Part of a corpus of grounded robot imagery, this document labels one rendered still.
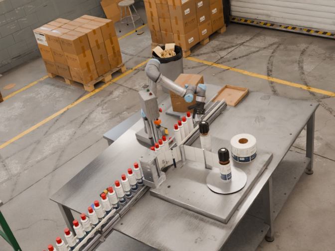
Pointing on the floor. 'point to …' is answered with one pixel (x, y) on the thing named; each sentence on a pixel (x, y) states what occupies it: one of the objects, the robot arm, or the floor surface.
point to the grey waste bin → (171, 71)
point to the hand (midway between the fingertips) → (194, 122)
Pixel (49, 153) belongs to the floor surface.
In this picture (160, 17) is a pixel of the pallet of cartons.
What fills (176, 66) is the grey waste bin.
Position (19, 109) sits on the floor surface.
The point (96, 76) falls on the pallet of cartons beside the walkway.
